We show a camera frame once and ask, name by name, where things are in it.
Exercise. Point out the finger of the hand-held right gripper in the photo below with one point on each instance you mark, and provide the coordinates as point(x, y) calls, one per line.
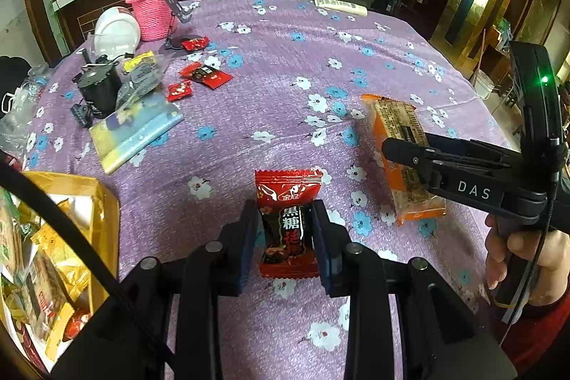
point(409, 157)
point(467, 150)

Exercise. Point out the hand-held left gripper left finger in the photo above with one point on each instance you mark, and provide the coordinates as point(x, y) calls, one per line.
point(247, 255)

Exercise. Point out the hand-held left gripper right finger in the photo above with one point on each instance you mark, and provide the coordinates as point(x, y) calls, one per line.
point(324, 255)

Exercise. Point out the orange cracker packet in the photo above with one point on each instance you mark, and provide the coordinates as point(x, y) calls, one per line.
point(396, 117)

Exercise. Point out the red black candy packet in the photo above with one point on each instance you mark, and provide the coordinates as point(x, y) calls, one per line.
point(287, 224)

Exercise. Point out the gold cardboard box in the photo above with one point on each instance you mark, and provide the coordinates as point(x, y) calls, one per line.
point(104, 237)

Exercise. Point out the yellow cracker packet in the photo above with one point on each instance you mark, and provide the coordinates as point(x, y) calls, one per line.
point(42, 295)

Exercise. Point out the person's right forearm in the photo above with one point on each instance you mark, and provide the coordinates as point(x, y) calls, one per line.
point(543, 340)

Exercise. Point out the person's right hand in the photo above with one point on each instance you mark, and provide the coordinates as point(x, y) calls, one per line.
point(554, 264)

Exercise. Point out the white bucket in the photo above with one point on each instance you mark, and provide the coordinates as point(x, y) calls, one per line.
point(483, 81)

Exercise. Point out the white remote control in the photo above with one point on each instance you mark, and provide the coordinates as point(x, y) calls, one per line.
point(340, 5)

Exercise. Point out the blue yellow plastic bag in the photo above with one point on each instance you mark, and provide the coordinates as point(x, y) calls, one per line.
point(133, 130)

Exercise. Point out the snack packets inside box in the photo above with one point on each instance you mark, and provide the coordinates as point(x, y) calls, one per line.
point(67, 231)

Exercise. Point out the clear zip bag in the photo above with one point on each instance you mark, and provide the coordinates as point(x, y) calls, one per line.
point(142, 77)

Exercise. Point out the small black part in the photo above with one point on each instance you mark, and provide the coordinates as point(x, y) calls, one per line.
point(82, 115)

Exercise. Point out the black cylindrical device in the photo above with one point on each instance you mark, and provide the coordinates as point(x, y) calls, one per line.
point(100, 88)

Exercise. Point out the white plastic jar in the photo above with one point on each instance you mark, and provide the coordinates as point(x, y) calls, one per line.
point(116, 30)

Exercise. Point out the clear plastic bag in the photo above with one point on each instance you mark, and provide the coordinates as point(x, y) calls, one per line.
point(20, 108)

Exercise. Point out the black chair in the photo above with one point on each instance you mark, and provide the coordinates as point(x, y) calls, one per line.
point(13, 66)

